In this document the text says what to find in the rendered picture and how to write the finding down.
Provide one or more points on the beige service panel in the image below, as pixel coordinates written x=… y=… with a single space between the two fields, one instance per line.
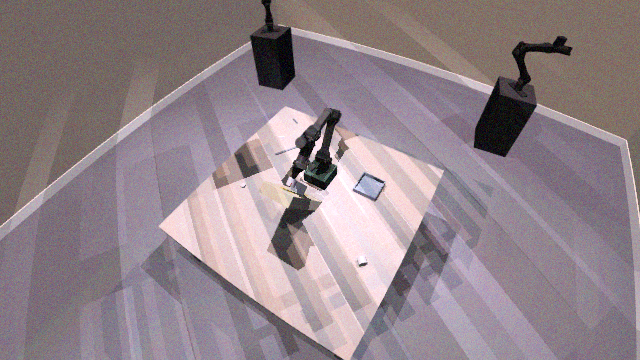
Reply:
x=289 y=198

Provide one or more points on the white cylinder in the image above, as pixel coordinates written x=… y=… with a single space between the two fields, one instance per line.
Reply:
x=291 y=182

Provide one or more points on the light blue square tray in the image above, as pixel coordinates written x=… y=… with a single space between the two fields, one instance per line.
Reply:
x=369 y=186

